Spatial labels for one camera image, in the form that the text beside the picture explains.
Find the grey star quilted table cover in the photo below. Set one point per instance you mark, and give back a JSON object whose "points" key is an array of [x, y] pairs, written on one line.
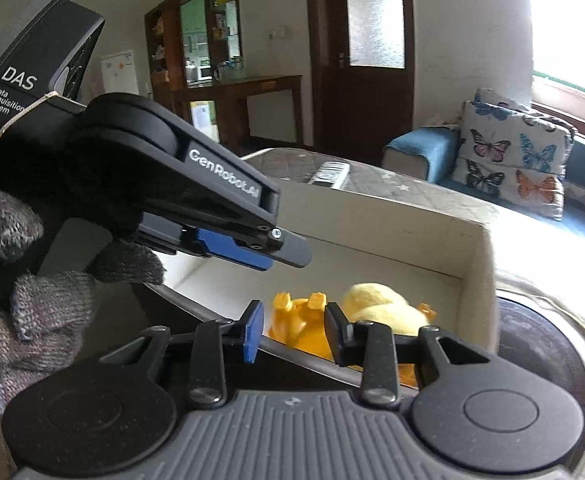
{"points": [[529, 255]]}

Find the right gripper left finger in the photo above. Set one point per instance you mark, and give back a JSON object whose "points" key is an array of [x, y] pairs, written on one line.
{"points": [[206, 382]]}

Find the dark wooden door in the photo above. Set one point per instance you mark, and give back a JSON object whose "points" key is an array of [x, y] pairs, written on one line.
{"points": [[362, 69]]}

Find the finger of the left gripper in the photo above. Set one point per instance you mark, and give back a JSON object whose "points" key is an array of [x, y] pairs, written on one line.
{"points": [[170, 238], [283, 246]]}

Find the silver remote control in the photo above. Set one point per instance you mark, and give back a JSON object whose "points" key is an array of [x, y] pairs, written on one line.
{"points": [[331, 174]]}

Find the grey cardboard box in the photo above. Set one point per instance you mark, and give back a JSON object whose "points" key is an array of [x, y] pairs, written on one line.
{"points": [[428, 257]]}

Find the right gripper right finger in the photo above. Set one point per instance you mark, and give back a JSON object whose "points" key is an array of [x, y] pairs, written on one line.
{"points": [[370, 346]]}

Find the blue sofa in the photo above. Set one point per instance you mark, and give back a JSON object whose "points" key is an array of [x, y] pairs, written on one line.
{"points": [[429, 153]]}

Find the round induction cooktop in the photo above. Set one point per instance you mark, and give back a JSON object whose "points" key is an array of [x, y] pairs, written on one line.
{"points": [[548, 340]]}

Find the grey knitted gloved left hand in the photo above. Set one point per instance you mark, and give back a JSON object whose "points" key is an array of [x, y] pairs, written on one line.
{"points": [[41, 330]]}

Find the wooden console table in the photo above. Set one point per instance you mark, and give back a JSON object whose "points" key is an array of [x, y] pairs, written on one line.
{"points": [[231, 110]]}

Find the yellow plush chick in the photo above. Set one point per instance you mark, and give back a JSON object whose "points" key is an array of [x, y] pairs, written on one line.
{"points": [[381, 304]]}

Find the wooden shelf cabinet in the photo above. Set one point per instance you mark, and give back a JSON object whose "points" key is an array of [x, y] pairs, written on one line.
{"points": [[186, 42]]}

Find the butterfly print cushion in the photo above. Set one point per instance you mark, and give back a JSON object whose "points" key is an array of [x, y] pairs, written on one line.
{"points": [[514, 154]]}

